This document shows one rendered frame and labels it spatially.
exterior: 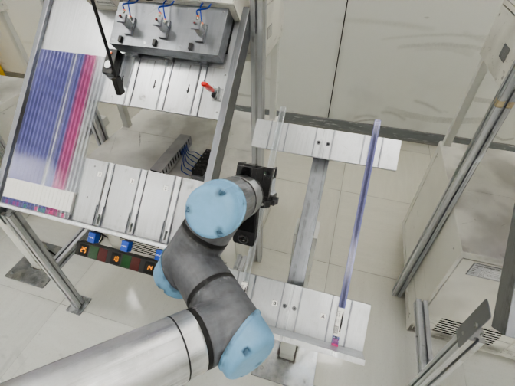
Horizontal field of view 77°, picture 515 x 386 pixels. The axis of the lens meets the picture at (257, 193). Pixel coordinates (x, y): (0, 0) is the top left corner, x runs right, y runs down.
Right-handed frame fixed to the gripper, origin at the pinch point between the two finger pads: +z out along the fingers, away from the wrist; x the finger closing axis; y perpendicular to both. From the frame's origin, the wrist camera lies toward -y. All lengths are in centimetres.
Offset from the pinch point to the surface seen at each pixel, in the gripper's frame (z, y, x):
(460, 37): 164, 93, -76
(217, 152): 10.5, 6.7, 17.0
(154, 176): 9.4, -3.4, 34.5
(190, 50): 11.7, 32.4, 29.0
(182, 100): 14.7, 19.2, 31.4
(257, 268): 84, -55, 13
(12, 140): 9, -1, 85
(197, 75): 16.6, 27.0, 28.5
